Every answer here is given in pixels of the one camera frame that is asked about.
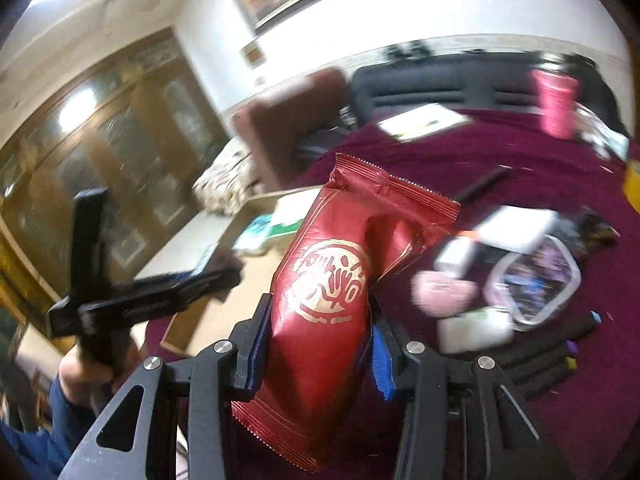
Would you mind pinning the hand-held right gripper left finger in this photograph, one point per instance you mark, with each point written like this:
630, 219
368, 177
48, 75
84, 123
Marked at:
259, 347

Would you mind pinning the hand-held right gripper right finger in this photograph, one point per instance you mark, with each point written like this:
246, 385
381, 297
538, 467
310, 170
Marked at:
382, 360

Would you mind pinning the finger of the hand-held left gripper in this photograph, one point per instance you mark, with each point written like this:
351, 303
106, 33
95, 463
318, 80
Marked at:
175, 302
200, 277

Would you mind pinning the cardboard box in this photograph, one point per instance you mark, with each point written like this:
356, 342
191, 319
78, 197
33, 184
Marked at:
260, 266

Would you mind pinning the red snack packet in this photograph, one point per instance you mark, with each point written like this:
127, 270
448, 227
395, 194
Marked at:
320, 360

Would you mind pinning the pink bear plush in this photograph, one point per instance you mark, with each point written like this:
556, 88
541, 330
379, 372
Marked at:
440, 292

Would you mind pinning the white medicine bottle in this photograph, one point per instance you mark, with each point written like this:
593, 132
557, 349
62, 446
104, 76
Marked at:
472, 330

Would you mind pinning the black marker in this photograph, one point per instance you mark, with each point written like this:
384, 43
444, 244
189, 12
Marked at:
540, 360
545, 380
550, 337

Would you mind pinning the clear cartoon pouch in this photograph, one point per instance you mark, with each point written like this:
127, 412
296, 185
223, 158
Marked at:
535, 285

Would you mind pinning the white sponge block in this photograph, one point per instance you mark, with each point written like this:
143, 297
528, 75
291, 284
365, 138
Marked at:
515, 227

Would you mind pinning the black gold tube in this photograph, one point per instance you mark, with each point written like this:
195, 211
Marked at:
595, 225

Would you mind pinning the person's left forearm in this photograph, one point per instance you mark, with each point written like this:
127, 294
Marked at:
60, 425

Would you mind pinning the person's left hand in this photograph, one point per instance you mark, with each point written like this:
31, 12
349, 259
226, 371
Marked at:
75, 372

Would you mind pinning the teal tissue packet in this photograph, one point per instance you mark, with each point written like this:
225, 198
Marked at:
255, 235

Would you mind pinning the floral blanket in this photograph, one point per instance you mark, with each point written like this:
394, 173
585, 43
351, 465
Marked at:
225, 180

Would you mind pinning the wooden chair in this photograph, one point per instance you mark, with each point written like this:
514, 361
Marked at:
35, 345

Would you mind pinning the green white medicine box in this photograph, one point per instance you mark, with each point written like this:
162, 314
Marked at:
290, 215

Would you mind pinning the small white orange-capped bottle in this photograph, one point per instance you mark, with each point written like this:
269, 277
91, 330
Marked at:
455, 257

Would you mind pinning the wooden glass cabinet doors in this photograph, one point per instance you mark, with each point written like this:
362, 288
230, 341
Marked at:
125, 135

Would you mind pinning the brown armchair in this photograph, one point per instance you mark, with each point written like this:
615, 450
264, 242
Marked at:
295, 125

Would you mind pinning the black pen with white cap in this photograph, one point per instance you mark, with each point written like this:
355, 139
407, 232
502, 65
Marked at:
482, 183

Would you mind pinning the white notebook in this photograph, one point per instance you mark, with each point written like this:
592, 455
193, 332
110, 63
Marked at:
425, 120

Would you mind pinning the black leather sofa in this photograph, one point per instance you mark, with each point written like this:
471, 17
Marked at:
425, 85

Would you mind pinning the pink sleeved bottle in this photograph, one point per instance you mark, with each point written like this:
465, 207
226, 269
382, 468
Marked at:
555, 105

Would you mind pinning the yellow tape roll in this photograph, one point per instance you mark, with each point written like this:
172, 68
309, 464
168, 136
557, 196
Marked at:
632, 180

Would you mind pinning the white cloth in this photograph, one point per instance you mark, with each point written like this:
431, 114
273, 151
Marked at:
600, 135

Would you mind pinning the small wall plaque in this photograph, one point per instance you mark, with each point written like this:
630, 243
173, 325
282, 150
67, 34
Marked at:
252, 53

